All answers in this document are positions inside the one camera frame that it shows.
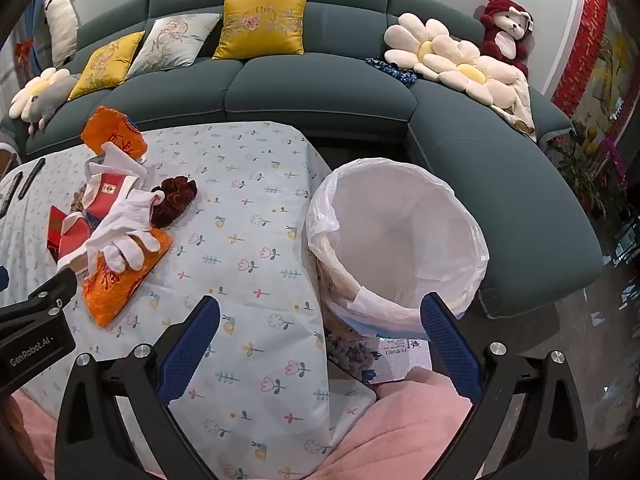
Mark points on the cream daisy flower pillow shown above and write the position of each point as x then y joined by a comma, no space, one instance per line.
408,40

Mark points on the pale grey embroidered cushion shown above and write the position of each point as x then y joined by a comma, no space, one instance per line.
174,42

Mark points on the grey animal plush toy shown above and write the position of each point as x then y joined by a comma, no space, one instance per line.
43,107

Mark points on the red decorative wall banner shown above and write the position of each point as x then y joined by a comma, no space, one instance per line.
583,56

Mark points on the white tissue paper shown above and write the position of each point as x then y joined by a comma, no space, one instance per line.
115,161

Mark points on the orange snack bag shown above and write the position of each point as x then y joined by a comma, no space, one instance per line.
107,291
109,125

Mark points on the small yellow embroidered cushion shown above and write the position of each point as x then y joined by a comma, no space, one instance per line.
108,66

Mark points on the trash bin with white bag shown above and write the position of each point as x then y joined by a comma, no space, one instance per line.
385,234

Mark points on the red white carton piece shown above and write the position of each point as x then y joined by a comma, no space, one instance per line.
66,239

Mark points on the large yellow embroidered cushion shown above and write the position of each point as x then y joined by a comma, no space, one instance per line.
254,28

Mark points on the dark green curved sofa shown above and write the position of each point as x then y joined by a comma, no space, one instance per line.
541,244

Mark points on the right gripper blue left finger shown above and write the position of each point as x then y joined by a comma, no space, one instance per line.
182,346

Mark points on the red monkey plush toy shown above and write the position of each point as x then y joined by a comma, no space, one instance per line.
508,26

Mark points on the white long plush toy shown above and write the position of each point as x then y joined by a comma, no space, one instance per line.
62,20

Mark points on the floral light blue tablecloth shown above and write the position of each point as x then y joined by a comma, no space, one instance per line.
264,402

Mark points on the dark red velvet scrunchie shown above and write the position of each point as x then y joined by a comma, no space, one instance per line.
179,192

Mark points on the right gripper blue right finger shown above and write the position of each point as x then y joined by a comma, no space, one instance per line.
460,362

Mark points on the blue patterned cloth on sofa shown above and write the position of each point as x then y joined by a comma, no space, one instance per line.
406,77

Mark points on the small daisy pillow left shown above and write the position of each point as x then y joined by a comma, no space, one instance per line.
22,101

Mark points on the pink blanket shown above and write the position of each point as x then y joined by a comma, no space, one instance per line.
403,434

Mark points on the black remote control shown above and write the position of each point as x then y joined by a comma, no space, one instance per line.
31,177
10,192

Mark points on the potted plant with flowers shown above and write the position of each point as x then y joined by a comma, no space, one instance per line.
594,172

